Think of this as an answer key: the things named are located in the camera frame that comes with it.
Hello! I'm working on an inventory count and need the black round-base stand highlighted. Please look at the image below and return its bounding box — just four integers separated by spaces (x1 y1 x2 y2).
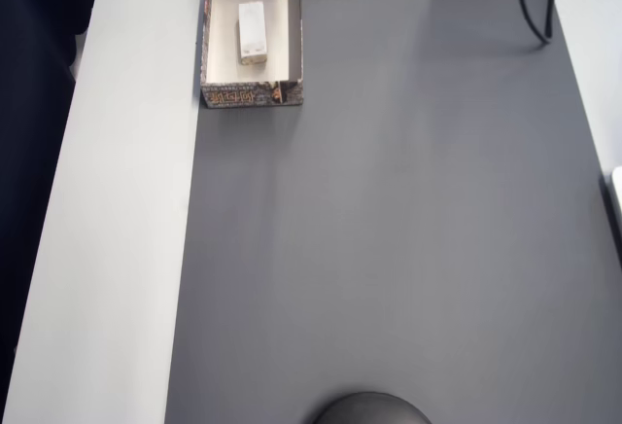
310 391 433 424

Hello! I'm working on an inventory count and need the dark blue curtain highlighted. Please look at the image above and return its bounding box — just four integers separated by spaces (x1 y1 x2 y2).
0 0 106 357

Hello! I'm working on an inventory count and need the small white rectangular block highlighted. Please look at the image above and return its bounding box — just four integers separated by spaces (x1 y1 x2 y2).
236 1 269 66

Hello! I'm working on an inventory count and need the patterned open cardboard box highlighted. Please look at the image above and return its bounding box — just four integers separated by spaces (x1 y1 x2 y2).
199 0 306 110

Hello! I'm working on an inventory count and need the thick black camera cable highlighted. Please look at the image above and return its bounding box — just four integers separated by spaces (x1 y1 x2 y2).
513 0 559 50

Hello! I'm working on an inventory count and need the grey desk mat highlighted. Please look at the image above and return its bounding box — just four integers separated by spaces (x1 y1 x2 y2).
162 0 622 424

